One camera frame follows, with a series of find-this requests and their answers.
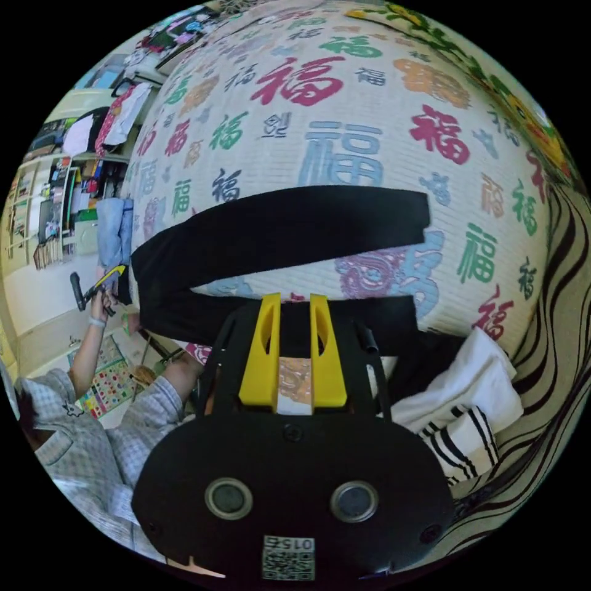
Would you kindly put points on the white shelf with items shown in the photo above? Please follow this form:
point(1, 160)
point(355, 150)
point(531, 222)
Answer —
point(55, 208)

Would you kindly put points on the light blue cloth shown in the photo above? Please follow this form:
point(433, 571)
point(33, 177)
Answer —
point(113, 231)

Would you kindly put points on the bed with printed woven mat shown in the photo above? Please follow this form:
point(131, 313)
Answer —
point(351, 138)

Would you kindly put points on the black long pants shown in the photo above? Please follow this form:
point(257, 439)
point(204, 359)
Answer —
point(277, 231)

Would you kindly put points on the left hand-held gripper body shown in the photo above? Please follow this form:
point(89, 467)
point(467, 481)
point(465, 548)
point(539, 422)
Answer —
point(105, 295)

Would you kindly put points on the person's right hand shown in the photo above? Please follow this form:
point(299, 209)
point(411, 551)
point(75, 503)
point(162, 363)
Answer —
point(194, 564)

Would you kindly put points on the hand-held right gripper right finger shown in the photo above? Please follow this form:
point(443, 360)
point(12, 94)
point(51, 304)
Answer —
point(328, 374)

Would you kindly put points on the brown striped blanket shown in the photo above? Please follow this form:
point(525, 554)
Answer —
point(549, 369)

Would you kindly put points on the person's body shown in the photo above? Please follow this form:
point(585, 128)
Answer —
point(92, 452)

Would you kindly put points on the rack of hanging clothes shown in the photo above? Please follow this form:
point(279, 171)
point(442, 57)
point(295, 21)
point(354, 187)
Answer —
point(108, 120)

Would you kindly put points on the person's left forearm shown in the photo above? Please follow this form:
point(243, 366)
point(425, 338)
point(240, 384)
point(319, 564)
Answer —
point(85, 355)

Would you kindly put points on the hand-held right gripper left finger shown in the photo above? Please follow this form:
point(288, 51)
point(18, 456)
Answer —
point(258, 369)

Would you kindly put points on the person's left hand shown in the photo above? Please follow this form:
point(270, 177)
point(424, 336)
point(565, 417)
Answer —
point(99, 311)

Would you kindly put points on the colourful floor mat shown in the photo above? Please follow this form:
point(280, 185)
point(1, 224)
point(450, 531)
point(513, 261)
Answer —
point(108, 383)

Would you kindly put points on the floral blanket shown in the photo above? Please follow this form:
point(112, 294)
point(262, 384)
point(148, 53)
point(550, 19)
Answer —
point(517, 87)

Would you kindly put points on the pile of clothes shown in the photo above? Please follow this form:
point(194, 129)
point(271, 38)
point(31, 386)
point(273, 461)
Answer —
point(461, 392)

